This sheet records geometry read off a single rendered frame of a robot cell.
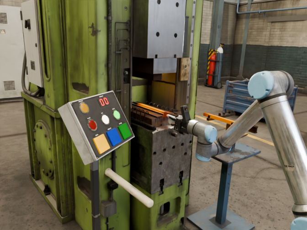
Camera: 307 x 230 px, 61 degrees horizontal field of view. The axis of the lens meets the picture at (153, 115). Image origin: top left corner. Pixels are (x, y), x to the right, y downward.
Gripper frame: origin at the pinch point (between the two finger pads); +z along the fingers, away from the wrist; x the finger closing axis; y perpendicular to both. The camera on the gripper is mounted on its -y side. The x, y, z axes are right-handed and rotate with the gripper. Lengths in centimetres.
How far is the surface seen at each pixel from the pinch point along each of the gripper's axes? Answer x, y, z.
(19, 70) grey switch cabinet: 38, 51, 538
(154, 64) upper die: -11.9, -32.8, 4.4
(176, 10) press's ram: 4, -65, 6
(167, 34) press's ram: -2, -51, 5
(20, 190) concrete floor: -67, 106, 132
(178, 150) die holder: 8.5, 27.3, -4.0
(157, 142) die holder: -11.7, 16.4, -3.6
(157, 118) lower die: -7.6, 2.8, 2.9
